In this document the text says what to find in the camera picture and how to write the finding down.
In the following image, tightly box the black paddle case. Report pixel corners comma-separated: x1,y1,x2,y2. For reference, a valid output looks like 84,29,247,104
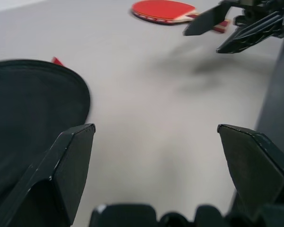
0,59,92,215

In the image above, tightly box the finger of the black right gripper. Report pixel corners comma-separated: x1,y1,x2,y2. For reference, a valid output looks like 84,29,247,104
216,11,284,54
183,4,230,36

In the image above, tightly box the red table tennis paddle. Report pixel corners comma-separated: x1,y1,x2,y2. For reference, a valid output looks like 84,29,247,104
130,0,231,33

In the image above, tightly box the red fuzzy zipper pull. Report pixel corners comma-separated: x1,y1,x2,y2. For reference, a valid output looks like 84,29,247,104
51,56,66,67

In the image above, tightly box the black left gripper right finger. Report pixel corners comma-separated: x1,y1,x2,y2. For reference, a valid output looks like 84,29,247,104
217,123,284,220

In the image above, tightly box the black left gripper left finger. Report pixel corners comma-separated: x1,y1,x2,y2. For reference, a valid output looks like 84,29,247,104
0,123,97,227

